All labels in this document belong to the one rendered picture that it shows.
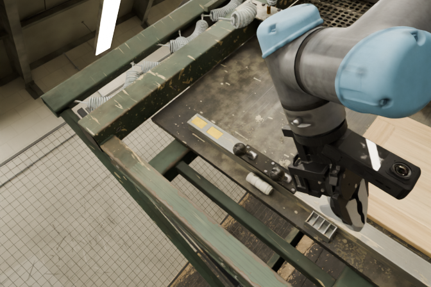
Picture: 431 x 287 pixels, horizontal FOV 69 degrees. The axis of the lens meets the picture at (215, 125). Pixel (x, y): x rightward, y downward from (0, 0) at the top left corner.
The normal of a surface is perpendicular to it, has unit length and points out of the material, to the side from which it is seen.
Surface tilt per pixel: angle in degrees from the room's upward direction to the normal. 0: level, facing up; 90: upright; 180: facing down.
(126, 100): 55
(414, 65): 116
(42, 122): 90
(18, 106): 90
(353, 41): 26
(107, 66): 90
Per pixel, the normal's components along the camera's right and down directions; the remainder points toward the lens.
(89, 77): 0.33, -0.25
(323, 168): -0.40, -0.81
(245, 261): -0.11, -0.63
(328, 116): 0.22, 0.37
